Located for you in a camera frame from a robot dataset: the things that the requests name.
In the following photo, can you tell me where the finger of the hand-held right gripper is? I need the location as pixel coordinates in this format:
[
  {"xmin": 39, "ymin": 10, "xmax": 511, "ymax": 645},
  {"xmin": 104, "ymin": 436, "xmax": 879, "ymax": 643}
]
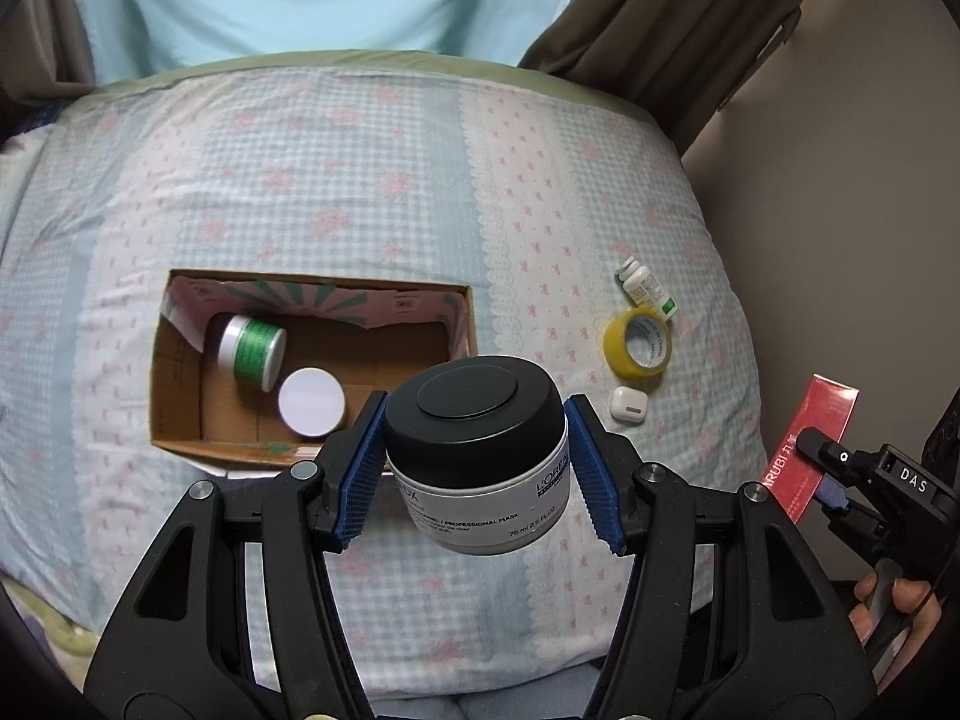
[{"xmin": 796, "ymin": 426, "xmax": 886, "ymax": 512}]

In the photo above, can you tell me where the white round jar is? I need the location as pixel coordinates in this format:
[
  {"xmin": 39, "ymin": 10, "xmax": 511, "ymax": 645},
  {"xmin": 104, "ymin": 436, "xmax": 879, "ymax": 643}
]
[{"xmin": 278, "ymin": 367, "xmax": 347, "ymax": 437}]

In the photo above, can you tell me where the white pill bottle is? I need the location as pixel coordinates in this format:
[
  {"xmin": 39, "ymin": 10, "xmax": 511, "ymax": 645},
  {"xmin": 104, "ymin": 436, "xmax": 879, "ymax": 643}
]
[{"xmin": 616, "ymin": 257, "xmax": 679, "ymax": 318}]

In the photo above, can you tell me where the yellow tape roll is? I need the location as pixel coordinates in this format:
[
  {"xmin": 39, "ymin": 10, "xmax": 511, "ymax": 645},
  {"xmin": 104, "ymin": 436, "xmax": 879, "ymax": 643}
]
[{"xmin": 604, "ymin": 307, "xmax": 672, "ymax": 377}]

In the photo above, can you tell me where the white jar with black lid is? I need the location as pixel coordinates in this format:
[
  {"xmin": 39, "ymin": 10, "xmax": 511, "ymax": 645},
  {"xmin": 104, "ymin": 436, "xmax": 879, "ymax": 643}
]
[{"xmin": 383, "ymin": 357, "xmax": 573, "ymax": 557}]

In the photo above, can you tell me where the white earbuds case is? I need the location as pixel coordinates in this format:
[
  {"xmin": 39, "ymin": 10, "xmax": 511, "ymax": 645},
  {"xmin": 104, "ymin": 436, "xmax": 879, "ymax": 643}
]
[{"xmin": 609, "ymin": 386, "xmax": 647, "ymax": 423}]

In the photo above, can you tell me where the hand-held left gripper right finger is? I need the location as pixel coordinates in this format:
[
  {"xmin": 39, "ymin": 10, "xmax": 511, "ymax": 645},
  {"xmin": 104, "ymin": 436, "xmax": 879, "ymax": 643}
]
[{"xmin": 564, "ymin": 394, "xmax": 880, "ymax": 720}]

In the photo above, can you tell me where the light blue curtain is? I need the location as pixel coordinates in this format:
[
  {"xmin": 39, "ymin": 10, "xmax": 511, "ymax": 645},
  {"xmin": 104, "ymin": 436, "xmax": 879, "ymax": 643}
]
[{"xmin": 66, "ymin": 0, "xmax": 602, "ymax": 85}]

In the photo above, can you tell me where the red rectangular box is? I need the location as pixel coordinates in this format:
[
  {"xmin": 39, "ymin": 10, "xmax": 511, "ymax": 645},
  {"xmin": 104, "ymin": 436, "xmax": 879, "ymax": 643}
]
[{"xmin": 759, "ymin": 373, "xmax": 860, "ymax": 520}]

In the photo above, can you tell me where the person's right hand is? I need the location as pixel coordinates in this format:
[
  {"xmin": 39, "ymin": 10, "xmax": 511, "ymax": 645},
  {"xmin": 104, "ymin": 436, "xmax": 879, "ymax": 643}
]
[{"xmin": 850, "ymin": 574, "xmax": 942, "ymax": 672}]

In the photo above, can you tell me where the white jar with green label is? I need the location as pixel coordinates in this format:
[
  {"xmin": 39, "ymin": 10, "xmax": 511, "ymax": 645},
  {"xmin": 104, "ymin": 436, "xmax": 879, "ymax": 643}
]
[{"xmin": 217, "ymin": 314, "xmax": 288, "ymax": 392}]

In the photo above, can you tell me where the cardboard box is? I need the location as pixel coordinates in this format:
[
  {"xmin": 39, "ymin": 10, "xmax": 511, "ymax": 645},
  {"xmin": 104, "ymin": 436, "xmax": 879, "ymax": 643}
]
[{"xmin": 148, "ymin": 268, "xmax": 478, "ymax": 475}]

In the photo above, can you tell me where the brown curtain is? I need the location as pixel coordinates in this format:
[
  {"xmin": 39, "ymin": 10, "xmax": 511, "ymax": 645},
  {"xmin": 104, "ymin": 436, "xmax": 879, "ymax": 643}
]
[{"xmin": 516, "ymin": 0, "xmax": 893, "ymax": 152}]

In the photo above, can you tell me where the floral checked blanket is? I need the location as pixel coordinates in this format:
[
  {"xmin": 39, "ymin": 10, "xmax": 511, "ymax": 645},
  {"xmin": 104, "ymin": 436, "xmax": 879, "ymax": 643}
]
[{"xmin": 0, "ymin": 57, "xmax": 758, "ymax": 672}]

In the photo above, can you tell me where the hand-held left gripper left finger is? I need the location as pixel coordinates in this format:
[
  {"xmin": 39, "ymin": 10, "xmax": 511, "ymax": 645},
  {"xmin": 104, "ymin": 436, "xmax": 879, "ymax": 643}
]
[{"xmin": 84, "ymin": 389, "xmax": 391, "ymax": 720}]

